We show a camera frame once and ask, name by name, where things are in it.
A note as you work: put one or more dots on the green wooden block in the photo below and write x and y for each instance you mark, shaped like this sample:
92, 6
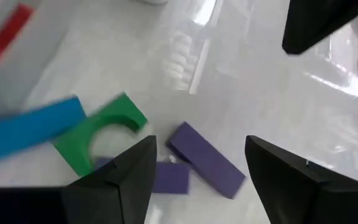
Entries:
76, 143

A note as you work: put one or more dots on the purple wooden block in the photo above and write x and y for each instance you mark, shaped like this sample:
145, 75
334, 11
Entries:
171, 177
207, 160

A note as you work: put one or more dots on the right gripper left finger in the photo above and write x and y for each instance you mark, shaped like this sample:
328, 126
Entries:
123, 199

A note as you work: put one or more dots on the blue wooden block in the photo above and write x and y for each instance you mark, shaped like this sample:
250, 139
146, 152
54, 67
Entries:
26, 129

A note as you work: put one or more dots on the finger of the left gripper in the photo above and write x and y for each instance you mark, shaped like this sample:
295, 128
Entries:
315, 25

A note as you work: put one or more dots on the pink blocks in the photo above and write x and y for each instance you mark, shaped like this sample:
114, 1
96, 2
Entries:
8, 32

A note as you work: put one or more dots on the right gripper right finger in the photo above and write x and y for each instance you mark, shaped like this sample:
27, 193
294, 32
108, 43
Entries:
291, 199

